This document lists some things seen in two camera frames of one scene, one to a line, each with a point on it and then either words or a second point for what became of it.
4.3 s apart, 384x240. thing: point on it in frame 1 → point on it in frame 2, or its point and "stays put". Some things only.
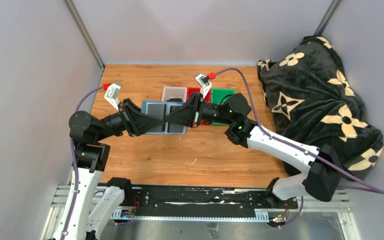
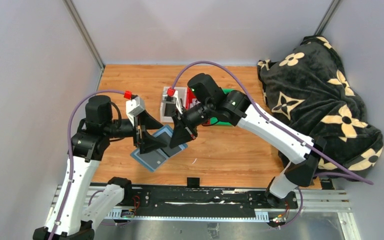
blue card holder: [160, 110] → [152, 160]
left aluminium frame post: [86, 34] stays put
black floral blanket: [312, 102] stays put
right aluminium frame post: [328, 16] stays put
